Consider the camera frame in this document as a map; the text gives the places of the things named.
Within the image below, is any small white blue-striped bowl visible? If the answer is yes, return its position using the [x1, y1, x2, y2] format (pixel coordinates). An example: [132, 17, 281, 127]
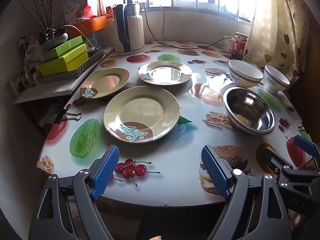
[264, 64, 291, 95]

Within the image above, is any black binder clip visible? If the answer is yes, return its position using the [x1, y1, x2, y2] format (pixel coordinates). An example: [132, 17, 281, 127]
[54, 110, 83, 124]

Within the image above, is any heart patterned curtain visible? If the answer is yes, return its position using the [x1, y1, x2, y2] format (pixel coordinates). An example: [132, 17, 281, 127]
[246, 0, 310, 80]

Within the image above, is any cream electric kettle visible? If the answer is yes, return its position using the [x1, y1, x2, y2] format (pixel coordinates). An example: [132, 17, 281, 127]
[111, 3, 146, 56]

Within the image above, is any cartoon printed bag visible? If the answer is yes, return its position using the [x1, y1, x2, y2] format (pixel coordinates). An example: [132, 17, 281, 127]
[58, 0, 87, 20]

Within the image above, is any striped storage tray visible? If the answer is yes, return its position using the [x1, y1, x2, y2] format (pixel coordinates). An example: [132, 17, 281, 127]
[40, 49, 104, 85]

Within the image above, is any large white blue-striped bowl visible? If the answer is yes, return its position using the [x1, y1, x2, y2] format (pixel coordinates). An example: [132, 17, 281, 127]
[228, 59, 264, 88]

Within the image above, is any yellow green flat box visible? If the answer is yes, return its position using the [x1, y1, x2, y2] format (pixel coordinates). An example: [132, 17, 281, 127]
[37, 51, 90, 72]
[41, 44, 87, 62]

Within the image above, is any small white carton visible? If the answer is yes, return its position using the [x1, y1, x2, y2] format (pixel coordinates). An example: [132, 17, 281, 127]
[224, 37, 234, 53]

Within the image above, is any black power cable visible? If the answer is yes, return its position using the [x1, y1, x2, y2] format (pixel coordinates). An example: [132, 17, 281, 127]
[139, 2, 233, 48]

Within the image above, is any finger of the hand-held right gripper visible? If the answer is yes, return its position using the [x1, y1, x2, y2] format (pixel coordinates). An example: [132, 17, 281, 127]
[281, 134, 320, 178]
[262, 147, 320, 215]

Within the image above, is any grey round device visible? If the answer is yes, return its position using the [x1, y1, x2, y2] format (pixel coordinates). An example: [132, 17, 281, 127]
[41, 29, 68, 52]

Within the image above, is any orange box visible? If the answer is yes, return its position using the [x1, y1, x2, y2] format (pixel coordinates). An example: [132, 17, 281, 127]
[66, 15, 107, 38]

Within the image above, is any dried twig bunch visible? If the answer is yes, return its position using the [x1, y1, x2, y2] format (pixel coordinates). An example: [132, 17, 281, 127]
[19, 0, 59, 34]

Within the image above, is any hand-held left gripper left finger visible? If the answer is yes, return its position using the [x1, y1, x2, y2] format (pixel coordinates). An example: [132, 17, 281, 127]
[29, 144, 120, 240]

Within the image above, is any beige plate with brown patch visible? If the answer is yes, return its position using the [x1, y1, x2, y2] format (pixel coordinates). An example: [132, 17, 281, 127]
[79, 68, 131, 100]
[103, 86, 181, 144]
[137, 60, 193, 86]

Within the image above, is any red label glass jar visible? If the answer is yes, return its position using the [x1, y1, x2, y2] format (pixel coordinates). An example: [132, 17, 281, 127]
[231, 32, 248, 60]

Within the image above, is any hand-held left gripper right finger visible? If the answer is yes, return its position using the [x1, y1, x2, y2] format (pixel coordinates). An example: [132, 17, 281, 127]
[201, 145, 292, 240]

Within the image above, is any stainless steel bowl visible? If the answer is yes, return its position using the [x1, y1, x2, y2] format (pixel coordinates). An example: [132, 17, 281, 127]
[222, 87, 276, 135]

